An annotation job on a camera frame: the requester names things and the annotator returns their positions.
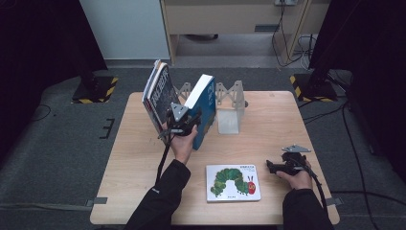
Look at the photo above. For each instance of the white power strip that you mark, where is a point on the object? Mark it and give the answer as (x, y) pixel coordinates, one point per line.
(285, 2)

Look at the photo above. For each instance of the white caterpillar picture book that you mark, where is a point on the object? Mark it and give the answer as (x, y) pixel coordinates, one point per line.
(233, 183)

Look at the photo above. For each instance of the dark illustrated cover magazine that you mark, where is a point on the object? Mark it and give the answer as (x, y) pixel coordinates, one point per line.
(162, 96)

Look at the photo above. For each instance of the black curtain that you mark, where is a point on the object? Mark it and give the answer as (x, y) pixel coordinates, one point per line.
(367, 38)
(32, 48)

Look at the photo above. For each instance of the grey tape piece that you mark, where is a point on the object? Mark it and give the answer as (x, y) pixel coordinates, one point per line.
(97, 201)
(335, 201)

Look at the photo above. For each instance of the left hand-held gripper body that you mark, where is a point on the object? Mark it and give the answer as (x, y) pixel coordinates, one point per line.
(178, 126)

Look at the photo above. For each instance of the person's right hand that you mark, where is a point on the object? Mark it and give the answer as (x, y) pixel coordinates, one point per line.
(301, 181)

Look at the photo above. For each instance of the white cabinet panel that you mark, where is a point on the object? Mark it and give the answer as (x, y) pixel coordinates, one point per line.
(127, 28)

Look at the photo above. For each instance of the light wooden desk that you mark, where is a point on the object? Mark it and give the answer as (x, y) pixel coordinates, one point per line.
(223, 17)

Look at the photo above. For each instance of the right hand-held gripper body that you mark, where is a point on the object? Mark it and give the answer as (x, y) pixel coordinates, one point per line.
(295, 163)

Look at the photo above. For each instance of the thick blue book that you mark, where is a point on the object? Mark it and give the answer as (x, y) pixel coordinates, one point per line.
(206, 105)

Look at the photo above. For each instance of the grey metal expandable book rack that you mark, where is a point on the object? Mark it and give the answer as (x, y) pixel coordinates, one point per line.
(228, 121)

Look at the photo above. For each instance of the black stand with striped base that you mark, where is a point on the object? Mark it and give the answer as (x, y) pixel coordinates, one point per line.
(316, 89)
(92, 91)

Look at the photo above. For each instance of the person's left hand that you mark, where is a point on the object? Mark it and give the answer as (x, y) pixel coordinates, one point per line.
(182, 147)

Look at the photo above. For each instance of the long grey floor strip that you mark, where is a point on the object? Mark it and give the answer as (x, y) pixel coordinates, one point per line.
(41, 206)

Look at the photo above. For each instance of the red portrait cover magazine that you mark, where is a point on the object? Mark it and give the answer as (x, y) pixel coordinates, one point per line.
(150, 83)

